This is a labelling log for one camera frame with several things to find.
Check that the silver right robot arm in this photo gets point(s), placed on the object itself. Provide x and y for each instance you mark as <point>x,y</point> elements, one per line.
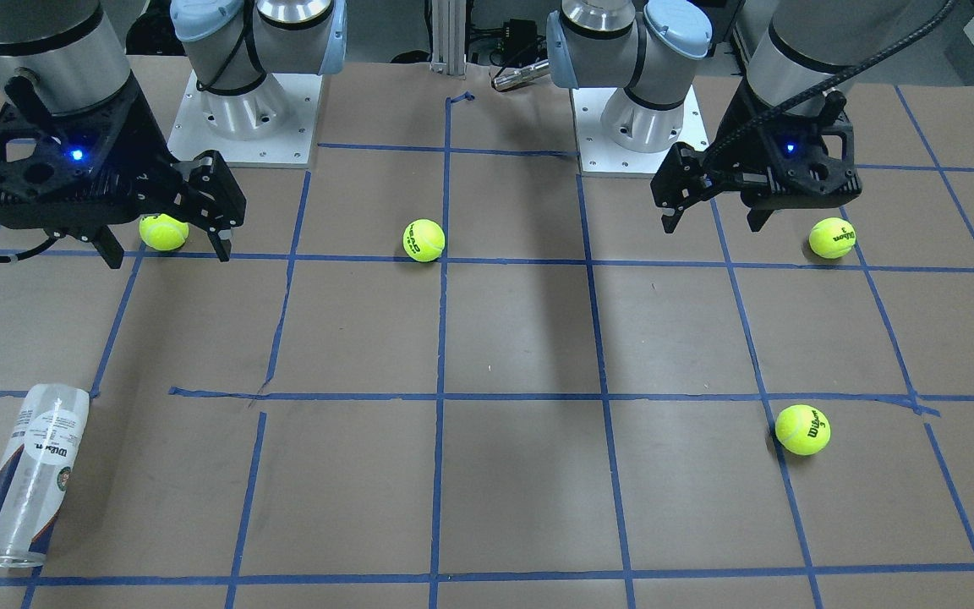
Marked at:
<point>77,59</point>

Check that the clear tennis ball can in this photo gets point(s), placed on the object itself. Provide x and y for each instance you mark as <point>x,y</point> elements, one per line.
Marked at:
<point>36,469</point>

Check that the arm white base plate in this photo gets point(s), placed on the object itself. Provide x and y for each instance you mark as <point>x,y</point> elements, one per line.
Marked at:
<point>273,126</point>
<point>597,135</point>

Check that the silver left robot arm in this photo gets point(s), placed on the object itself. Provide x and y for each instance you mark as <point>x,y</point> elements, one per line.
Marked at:
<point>652,52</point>

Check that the silver metal cylinder tool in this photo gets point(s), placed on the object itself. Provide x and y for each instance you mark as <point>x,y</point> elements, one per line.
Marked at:
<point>510,78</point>

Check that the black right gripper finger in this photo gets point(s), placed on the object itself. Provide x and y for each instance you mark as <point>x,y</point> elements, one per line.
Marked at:
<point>210,198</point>
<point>99,236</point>

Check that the tennis ball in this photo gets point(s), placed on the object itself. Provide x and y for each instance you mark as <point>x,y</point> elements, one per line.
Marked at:
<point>832,238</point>
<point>802,429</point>
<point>424,240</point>
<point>163,233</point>

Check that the aluminium frame post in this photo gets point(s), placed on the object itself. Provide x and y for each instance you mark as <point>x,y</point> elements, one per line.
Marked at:
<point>448,29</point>

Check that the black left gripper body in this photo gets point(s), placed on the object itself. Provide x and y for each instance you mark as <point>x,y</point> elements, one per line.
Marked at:
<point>746,127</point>

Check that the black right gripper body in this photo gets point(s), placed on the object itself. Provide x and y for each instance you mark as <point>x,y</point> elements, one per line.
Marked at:
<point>145,135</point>

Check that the tennis ball centre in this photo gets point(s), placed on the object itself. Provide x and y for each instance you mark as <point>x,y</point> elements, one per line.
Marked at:
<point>424,240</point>

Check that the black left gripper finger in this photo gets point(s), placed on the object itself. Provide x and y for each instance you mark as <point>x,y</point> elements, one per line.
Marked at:
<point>757,218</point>
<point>677,183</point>

